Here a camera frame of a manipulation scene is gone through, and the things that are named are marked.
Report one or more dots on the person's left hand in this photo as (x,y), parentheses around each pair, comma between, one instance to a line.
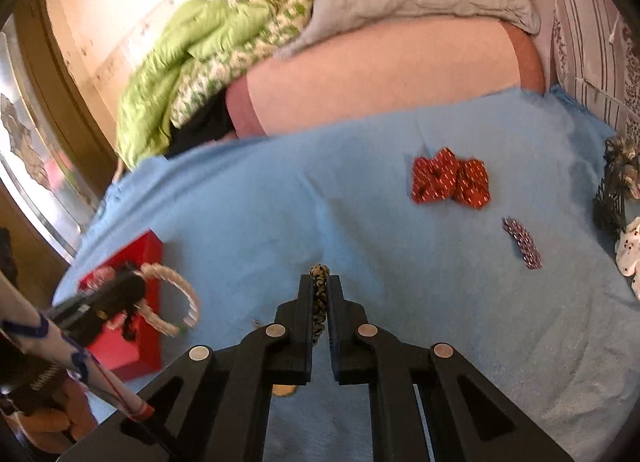
(60,417)

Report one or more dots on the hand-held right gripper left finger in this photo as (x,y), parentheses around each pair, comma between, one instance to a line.
(295,342)

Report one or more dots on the red dotted scrunchie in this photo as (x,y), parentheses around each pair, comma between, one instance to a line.
(450,177)

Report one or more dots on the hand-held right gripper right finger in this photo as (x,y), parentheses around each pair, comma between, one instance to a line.
(345,342)

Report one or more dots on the red cardboard box tray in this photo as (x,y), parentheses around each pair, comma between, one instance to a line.
(135,352)

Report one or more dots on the dark floral scrunchie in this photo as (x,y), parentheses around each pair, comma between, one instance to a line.
(612,187)

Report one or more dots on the black cloth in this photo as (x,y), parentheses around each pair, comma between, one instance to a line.
(205,125)

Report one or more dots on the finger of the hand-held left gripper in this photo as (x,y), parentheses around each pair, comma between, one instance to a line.
(90,294)
(115,302)

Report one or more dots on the striped floral cushion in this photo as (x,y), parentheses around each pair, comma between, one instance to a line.
(595,52)

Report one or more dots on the small patterned hair clip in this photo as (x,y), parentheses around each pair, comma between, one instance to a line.
(522,242)

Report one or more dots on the green patterned quilt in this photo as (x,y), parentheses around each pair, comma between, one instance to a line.
(165,72)

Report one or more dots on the stained glass window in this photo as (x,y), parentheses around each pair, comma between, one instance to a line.
(30,162)

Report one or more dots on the blue knitted blanket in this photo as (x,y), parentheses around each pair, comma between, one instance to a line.
(400,317)

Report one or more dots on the leopard print scrunchie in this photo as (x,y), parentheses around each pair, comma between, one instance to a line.
(319,292)

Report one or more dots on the pink bolster pillow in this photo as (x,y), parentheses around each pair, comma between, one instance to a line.
(390,82)

